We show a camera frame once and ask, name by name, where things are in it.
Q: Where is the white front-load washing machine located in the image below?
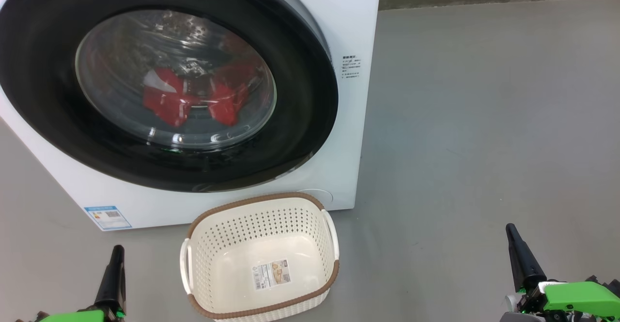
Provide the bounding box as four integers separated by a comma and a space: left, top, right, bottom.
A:
0, 0, 382, 231

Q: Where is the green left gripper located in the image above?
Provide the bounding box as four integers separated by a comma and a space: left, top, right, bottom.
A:
38, 245, 127, 322

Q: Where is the red and white garment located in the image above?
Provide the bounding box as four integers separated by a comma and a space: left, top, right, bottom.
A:
142, 61, 260, 128

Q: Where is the black round glass washer door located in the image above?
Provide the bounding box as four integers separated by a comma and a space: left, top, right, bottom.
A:
0, 0, 339, 193

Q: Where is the printed product label sticker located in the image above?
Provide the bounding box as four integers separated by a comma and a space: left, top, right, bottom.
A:
252, 259, 292, 290

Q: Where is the blue energy label sticker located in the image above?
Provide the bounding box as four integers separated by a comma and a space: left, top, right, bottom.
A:
84, 206, 132, 230

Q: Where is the printed text label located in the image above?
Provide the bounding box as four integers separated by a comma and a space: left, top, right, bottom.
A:
341, 55, 363, 78

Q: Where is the stainless steel washing machine drum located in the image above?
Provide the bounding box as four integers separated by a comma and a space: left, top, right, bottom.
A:
80, 11, 272, 143

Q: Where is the cream perforated basket brown rim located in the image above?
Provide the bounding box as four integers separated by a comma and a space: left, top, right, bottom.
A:
180, 192, 340, 322

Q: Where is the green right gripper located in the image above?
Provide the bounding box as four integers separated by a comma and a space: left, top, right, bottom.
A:
506, 223, 620, 320

